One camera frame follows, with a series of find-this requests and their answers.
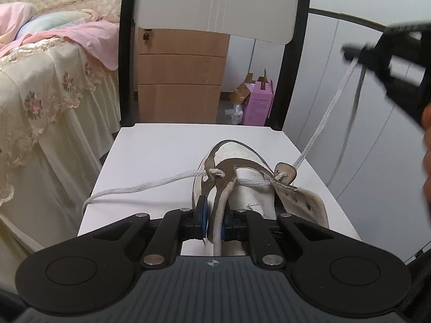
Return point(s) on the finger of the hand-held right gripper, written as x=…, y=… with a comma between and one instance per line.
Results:
x=367, y=53
x=404, y=94

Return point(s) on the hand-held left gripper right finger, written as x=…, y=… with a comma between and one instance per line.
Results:
x=229, y=225

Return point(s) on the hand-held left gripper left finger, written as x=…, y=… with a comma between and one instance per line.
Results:
x=202, y=217

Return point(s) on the white and brown sneaker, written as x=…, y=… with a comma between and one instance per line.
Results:
x=249, y=195

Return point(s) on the white shoelace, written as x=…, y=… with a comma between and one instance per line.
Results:
x=320, y=128

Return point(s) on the bed with floral lace cover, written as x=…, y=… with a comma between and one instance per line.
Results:
x=50, y=124

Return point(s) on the person's right hand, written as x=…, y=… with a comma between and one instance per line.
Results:
x=427, y=175

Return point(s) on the white wardrobe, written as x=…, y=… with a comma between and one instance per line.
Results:
x=370, y=161

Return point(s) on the clear plastic bag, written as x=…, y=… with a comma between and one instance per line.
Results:
x=234, y=114

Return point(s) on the wooden drawer cabinet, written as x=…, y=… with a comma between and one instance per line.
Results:
x=181, y=101

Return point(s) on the pink carton box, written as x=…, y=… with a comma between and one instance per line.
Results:
x=257, y=107

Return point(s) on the brown cardboard box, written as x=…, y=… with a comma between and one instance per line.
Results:
x=240, y=92

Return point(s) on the small padlock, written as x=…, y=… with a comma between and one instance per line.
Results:
x=145, y=35

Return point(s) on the pink cloth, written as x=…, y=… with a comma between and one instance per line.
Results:
x=94, y=40

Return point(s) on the pastel quilt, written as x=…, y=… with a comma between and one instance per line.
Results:
x=50, y=20

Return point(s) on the white chair with black frame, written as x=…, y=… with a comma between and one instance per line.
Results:
x=151, y=148

